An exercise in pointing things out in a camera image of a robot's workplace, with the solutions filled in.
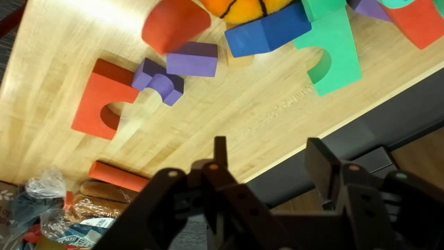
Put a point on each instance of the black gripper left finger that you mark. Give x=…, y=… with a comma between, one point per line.
x=184, y=213

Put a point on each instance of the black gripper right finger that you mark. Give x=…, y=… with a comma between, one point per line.
x=388, y=213

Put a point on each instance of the small purple arch block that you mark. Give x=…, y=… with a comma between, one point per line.
x=154, y=78

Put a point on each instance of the clear crumpled plastic bag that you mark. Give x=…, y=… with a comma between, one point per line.
x=44, y=185

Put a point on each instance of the red arch foam block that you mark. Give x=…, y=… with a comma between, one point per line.
x=92, y=102

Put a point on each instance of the purple rectangular foam block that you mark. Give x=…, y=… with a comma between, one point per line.
x=191, y=63

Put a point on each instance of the green arch foam block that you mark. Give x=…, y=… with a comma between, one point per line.
x=340, y=50

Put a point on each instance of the red half-round foam block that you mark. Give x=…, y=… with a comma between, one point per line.
x=173, y=22

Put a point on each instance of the large red foam block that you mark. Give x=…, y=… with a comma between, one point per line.
x=418, y=22

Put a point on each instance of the blue foam block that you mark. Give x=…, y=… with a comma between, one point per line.
x=264, y=35

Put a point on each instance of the red foam cylinder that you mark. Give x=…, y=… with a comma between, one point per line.
x=118, y=175

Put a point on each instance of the bagged bread loaf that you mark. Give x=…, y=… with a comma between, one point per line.
x=98, y=202

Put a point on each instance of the orange plush basketball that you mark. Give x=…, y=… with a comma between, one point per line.
x=244, y=8

